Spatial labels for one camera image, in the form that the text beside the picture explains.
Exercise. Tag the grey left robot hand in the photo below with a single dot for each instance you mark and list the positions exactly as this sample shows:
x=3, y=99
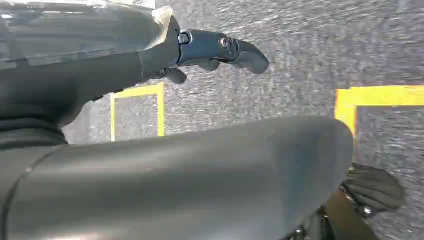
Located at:
x=198, y=185

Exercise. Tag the yellow floor tape rectangle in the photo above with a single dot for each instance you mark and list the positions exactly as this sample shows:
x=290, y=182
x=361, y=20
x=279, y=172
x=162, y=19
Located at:
x=381, y=96
x=160, y=109

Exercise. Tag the black robot leg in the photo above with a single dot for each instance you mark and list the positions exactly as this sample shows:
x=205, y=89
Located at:
x=348, y=222

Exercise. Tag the black robot foot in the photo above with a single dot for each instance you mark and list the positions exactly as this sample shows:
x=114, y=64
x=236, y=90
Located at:
x=374, y=188

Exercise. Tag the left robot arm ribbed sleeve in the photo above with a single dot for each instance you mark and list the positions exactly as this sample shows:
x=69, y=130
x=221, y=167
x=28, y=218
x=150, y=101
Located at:
x=26, y=136

